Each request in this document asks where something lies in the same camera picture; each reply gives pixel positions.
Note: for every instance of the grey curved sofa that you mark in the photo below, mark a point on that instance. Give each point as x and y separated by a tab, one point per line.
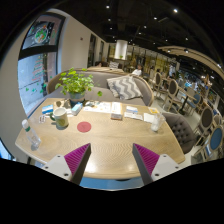
101	90

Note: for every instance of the grey zigzag cushion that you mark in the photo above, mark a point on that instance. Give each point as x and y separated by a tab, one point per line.
124	87

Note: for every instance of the white paper napkin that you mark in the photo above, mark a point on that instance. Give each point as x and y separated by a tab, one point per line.
148	118

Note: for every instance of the blue white card box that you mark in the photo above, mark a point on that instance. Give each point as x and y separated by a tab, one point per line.
47	109

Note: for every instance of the white paper leaflet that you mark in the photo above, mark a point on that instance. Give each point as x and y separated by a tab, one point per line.
133	116

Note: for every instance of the blue tissue pack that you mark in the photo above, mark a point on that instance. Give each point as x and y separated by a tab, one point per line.
76	108

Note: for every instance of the wooden oval back chair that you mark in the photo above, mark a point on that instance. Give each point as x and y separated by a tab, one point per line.
172	94

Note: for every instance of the blue seat wooden chair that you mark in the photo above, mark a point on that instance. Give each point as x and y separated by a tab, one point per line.
211	147

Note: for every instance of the person in white shirt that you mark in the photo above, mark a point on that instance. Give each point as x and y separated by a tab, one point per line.
138	71

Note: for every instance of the potted green plant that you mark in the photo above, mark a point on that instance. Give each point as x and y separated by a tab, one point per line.
75	84

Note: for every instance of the small brown box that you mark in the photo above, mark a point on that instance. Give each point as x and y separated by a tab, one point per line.
116	116

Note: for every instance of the clear plastic cup with straw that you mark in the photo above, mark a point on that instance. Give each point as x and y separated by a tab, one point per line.
158	120

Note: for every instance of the white green mug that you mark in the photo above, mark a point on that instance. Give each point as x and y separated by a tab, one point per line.
59	115

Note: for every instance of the clear plastic water bottle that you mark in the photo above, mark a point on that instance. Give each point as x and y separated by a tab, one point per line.
31	134

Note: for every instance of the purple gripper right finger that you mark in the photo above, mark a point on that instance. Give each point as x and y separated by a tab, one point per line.
152	166

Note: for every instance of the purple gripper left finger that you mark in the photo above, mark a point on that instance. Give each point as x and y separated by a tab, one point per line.
71	166

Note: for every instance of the grey tufted armchair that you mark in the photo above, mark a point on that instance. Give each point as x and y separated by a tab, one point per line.
182	131

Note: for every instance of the red round coaster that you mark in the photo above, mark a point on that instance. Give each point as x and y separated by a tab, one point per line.
84	127

